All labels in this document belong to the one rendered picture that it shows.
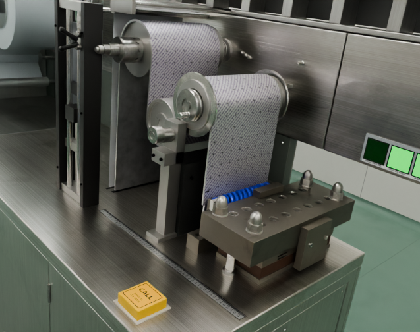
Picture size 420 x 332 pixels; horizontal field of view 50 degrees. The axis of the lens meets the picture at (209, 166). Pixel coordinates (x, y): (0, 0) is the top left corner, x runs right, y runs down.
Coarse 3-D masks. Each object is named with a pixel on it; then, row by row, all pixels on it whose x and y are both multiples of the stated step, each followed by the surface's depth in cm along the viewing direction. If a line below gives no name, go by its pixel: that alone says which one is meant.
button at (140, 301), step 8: (136, 288) 90; (144, 288) 90; (152, 288) 90; (120, 296) 87; (128, 296) 87; (136, 296) 87; (144, 296) 88; (152, 296) 88; (160, 296) 88; (128, 304) 86; (136, 304) 85; (144, 304) 85; (152, 304) 86; (160, 304) 87; (136, 312) 84; (144, 312) 85; (152, 312) 86; (136, 320) 84
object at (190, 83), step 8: (192, 80) 100; (184, 88) 103; (200, 88) 99; (280, 88) 115; (208, 96) 98; (176, 104) 106; (208, 104) 98; (280, 104) 115; (208, 112) 98; (200, 120) 100; (192, 128) 103
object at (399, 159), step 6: (396, 150) 102; (402, 150) 101; (390, 156) 104; (396, 156) 103; (402, 156) 102; (408, 156) 101; (390, 162) 104; (396, 162) 103; (402, 162) 102; (408, 162) 101; (396, 168) 103; (402, 168) 102; (408, 168) 101
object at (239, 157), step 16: (240, 128) 106; (256, 128) 111; (272, 128) 115; (208, 144) 101; (224, 144) 104; (240, 144) 108; (256, 144) 113; (272, 144) 117; (208, 160) 102; (224, 160) 106; (240, 160) 110; (256, 160) 115; (208, 176) 104; (224, 176) 108; (240, 176) 113; (256, 176) 117; (208, 192) 106; (224, 192) 110
